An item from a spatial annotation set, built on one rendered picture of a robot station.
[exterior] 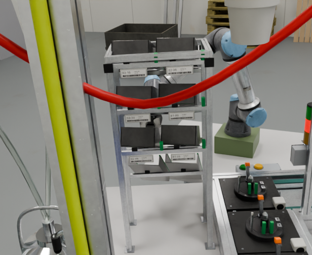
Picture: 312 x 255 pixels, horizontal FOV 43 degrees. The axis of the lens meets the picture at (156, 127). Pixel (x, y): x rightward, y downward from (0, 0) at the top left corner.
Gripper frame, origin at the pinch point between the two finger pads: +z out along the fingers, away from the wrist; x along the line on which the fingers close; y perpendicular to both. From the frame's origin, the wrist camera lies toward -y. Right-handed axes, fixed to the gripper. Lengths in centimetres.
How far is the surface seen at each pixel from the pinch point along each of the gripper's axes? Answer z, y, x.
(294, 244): 48, 2, -52
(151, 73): -3.0, -31.2, -0.5
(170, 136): 15.7, -17.1, -8.1
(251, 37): 81, -112, -10
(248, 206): 26, 15, -42
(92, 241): 88, -89, 4
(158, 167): 17.3, 0.5, -3.7
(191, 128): 14.2, -20.1, -15.4
